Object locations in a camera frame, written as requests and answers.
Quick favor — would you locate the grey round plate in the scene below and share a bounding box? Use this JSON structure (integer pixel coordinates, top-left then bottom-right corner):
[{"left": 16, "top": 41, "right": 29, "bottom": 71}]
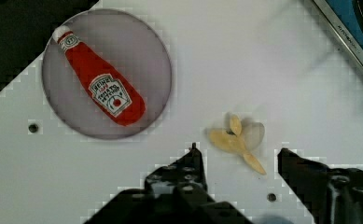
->
[{"left": 42, "top": 9, "right": 173, "bottom": 140}]

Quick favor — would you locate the yellow plush banana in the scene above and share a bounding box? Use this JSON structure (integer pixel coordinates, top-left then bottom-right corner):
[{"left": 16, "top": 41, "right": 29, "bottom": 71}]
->
[{"left": 208, "top": 115, "right": 267, "bottom": 175}]

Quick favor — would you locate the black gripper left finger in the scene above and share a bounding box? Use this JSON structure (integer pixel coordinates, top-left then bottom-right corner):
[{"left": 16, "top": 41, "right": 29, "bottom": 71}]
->
[{"left": 84, "top": 145, "right": 253, "bottom": 224}]

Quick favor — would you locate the red ketchup bottle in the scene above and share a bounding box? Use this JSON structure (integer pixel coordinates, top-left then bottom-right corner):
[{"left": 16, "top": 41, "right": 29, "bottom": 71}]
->
[{"left": 52, "top": 25, "right": 146, "bottom": 126}]

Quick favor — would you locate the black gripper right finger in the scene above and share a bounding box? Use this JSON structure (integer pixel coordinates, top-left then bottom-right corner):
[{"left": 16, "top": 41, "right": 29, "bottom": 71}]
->
[{"left": 277, "top": 148, "right": 363, "bottom": 224}]

